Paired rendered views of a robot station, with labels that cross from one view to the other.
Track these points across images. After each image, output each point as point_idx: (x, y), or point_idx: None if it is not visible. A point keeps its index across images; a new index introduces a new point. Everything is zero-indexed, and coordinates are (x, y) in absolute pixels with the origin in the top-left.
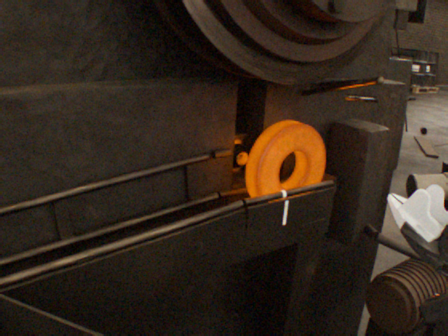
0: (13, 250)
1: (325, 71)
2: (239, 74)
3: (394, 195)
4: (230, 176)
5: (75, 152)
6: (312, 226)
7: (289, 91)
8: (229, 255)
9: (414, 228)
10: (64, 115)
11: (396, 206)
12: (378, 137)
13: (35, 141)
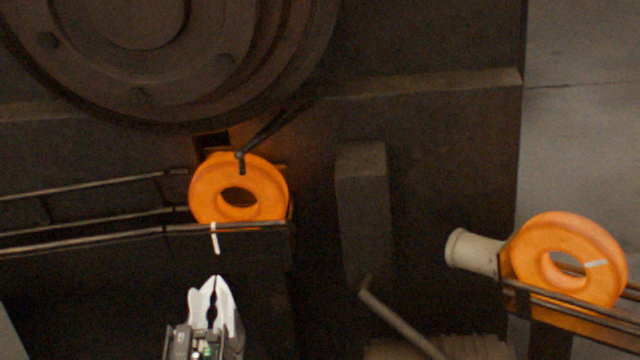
0: (9, 225)
1: (231, 120)
2: None
3: (218, 278)
4: None
5: (40, 163)
6: (262, 261)
7: None
8: (158, 269)
9: (189, 320)
10: (21, 138)
11: (202, 290)
12: (352, 183)
13: (4, 155)
